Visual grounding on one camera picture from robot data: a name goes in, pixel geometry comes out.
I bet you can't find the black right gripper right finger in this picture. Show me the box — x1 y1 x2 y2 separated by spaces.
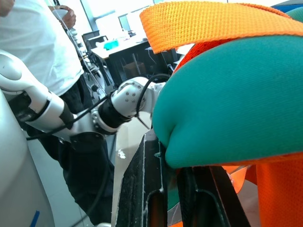
177 166 251 227

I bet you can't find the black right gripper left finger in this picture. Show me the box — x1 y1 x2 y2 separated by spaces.
115 129 168 227

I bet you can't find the orange and teal backpack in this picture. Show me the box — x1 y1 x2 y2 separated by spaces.
139 0 303 227

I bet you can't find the white handheld device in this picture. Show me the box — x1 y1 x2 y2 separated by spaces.
52 8 69 22

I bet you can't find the brown cardboard box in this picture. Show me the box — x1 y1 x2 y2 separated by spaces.
123 61 147 78

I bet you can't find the teal box on desk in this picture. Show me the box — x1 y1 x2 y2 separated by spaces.
103 40 119 51

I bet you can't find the person's bare hand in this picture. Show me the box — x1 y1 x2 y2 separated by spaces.
48 5 77 29

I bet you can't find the silver robot torso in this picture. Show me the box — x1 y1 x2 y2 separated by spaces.
0 89 55 227

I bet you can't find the black office chair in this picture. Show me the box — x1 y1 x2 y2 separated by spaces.
81 30 107 52

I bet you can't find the dark computer monitor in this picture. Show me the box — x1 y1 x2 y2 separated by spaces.
117 14 131 32

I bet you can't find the person in white shirt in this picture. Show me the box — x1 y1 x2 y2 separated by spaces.
0 0 116 226

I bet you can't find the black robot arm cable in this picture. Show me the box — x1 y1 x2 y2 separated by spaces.
25 73 171 141

